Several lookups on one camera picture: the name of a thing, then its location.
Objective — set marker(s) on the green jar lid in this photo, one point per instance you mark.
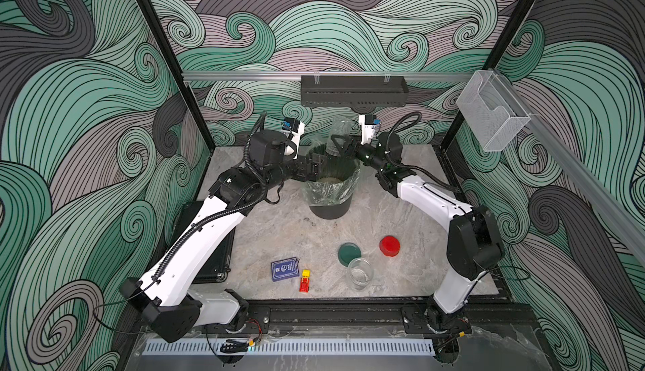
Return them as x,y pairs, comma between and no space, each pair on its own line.
347,253

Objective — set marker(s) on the black bin with green liner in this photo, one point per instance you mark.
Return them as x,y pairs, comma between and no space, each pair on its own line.
332,201

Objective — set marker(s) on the white slotted cable duct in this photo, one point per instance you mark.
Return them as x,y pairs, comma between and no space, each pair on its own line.
296,346

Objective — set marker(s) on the clear acrylic wall holder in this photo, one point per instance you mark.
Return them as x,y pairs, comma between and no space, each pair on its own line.
493,110

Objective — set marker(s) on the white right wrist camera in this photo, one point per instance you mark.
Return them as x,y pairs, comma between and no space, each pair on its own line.
370,125

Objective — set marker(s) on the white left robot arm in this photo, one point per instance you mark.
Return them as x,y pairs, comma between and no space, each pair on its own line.
162,295

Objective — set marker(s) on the blue card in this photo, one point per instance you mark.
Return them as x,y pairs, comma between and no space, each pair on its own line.
284,269

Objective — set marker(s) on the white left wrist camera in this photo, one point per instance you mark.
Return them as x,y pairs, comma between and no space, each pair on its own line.
293,129

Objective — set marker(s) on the glass oatmeal jar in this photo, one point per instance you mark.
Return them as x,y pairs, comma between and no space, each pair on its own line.
361,273

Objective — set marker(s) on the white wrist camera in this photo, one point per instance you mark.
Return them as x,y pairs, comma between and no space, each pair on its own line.
370,125
293,129

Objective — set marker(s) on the oatmeal pile in bin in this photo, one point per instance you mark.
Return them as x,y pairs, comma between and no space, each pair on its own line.
331,180

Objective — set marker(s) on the black wall shelf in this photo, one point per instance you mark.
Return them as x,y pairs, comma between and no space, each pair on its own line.
354,92

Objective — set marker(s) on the aluminium wall rail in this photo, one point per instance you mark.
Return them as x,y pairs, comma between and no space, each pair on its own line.
256,75

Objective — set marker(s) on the black corner frame post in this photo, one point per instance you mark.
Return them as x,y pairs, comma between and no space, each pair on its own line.
154,23

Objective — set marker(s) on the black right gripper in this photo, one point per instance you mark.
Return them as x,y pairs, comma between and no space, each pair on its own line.
351,146

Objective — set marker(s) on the black flat tray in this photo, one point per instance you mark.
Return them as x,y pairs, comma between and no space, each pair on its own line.
217,267

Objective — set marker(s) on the red yellow toy block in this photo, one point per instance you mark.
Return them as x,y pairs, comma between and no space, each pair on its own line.
304,286

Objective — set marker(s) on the red-lidded oatmeal jar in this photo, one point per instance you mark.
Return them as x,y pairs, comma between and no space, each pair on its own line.
343,127

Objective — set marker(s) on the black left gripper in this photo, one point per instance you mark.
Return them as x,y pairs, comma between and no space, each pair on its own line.
312,168

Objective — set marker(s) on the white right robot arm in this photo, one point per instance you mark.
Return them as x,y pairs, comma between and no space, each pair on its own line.
474,244

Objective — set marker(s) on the red jar lid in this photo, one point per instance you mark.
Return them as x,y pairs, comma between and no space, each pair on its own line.
390,246

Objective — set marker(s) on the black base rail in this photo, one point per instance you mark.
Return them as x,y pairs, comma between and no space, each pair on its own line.
412,314

